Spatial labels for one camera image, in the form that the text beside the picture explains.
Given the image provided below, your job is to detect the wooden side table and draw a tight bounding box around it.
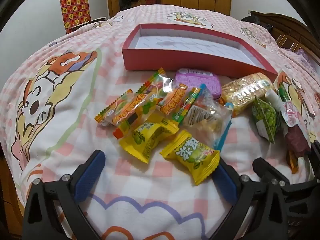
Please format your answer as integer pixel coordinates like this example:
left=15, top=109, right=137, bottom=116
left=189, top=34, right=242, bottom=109
left=72, top=16, right=108, bottom=29

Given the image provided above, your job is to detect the pink checked printed blanket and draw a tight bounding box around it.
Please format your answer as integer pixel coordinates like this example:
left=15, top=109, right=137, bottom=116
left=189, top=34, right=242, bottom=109
left=0, top=4, right=320, bottom=240

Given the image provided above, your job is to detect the yellow candy packet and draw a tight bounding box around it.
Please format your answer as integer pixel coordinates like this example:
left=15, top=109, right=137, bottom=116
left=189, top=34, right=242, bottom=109
left=160, top=130, right=221, bottom=186
left=119, top=114, right=180, bottom=164

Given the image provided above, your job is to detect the dark wooden headboard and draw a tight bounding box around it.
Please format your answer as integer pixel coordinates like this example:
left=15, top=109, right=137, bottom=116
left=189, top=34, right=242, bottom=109
left=241, top=10, right=320, bottom=63

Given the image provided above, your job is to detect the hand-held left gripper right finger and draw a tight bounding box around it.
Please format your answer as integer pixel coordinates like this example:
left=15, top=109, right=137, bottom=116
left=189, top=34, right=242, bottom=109
left=212, top=159, right=288, bottom=240

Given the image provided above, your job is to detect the clear bag with blue edge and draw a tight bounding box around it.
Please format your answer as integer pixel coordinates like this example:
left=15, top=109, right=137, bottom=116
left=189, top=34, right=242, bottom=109
left=182, top=84, right=234, bottom=152

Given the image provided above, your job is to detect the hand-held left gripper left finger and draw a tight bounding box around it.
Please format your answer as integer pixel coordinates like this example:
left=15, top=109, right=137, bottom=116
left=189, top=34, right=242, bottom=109
left=22, top=149, right=107, bottom=240

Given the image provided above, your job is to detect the pink jelly pouch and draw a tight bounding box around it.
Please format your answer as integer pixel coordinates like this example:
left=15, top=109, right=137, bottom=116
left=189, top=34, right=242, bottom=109
left=264, top=89, right=312, bottom=157

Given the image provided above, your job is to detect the dark cloth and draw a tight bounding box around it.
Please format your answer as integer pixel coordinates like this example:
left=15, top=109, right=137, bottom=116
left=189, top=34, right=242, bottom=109
left=241, top=15, right=273, bottom=32

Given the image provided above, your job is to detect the red and yellow wall poster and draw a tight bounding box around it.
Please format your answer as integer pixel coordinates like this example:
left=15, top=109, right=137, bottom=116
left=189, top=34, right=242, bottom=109
left=59, top=0, right=92, bottom=34

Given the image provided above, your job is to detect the rice cracker pack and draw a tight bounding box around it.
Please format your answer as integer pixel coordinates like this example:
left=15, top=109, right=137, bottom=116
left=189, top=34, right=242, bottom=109
left=220, top=72, right=274, bottom=117

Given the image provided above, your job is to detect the green pea packet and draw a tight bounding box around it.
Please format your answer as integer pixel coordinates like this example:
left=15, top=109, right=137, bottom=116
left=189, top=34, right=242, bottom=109
left=251, top=96, right=278, bottom=144
left=276, top=81, right=292, bottom=104

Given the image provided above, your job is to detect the purple lace pillow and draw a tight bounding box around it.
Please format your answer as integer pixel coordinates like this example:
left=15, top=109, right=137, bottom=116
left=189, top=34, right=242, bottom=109
left=296, top=49, right=318, bottom=71

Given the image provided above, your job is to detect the purple tin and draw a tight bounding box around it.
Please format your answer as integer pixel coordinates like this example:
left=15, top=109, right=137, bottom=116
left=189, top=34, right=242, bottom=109
left=174, top=68, right=222, bottom=100

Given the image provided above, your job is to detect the red cardboard box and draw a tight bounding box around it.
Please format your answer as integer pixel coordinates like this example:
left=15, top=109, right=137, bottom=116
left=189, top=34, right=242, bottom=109
left=122, top=24, right=279, bottom=82

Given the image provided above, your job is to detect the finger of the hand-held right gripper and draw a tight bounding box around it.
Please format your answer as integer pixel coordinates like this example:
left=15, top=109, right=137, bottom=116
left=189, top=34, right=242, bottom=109
left=252, top=158, right=313, bottom=193
left=311, top=140, right=320, bottom=163

